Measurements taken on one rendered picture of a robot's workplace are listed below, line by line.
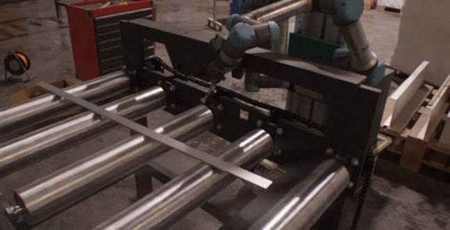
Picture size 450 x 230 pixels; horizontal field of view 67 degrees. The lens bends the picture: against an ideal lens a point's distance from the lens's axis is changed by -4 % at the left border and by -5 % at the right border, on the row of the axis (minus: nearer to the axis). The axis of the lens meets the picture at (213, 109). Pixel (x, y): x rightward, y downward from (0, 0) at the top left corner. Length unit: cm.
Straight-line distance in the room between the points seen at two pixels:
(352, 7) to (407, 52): 330
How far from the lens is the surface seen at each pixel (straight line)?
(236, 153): 120
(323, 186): 112
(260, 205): 120
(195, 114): 144
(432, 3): 450
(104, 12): 351
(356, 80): 120
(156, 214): 100
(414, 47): 469
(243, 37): 114
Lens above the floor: 158
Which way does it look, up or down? 27 degrees down
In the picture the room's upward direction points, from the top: 1 degrees clockwise
